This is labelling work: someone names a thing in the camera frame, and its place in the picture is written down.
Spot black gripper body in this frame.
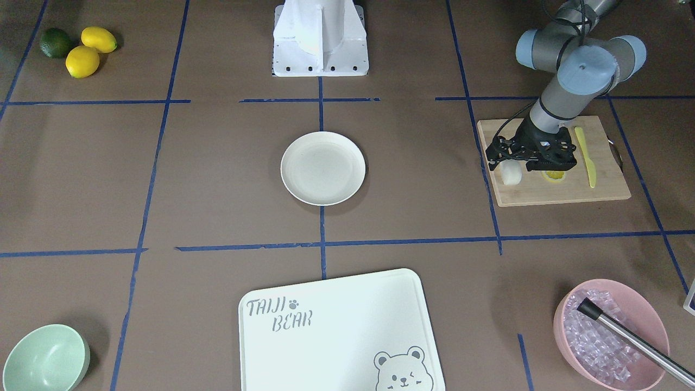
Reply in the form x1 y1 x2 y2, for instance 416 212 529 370
513 118 559 161

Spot white steamed bun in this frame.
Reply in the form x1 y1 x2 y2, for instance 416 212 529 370
497 159 523 186

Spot round cream plate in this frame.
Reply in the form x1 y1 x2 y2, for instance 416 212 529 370
280 131 367 207

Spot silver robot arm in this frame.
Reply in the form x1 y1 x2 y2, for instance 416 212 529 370
485 1 647 171

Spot cream rectangular bear tray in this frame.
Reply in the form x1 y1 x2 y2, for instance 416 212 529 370
238 269 445 390

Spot lemon slices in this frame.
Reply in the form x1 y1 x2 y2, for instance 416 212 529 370
541 171 566 184

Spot wooden cutting board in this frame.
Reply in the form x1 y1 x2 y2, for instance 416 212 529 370
488 116 632 207

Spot yellow plastic knife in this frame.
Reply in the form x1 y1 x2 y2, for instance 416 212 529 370
574 126 597 188

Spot pink bowl with ice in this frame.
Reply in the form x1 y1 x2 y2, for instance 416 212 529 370
553 279 670 390

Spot metal brush black tip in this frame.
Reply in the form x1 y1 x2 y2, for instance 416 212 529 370
576 298 694 389

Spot clear acrylic cup rack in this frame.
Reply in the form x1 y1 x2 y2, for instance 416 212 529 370
682 280 695 316

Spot yellow lemon far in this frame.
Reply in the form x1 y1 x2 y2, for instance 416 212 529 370
80 26 118 54

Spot green avocado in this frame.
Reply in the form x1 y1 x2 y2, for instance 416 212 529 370
39 28 74 59

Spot green bowl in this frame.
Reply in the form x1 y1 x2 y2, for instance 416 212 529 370
2 324 90 390

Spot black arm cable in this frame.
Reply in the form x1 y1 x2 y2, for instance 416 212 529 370
497 0 598 142

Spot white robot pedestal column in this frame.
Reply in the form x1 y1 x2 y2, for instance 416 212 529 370
271 1 369 77

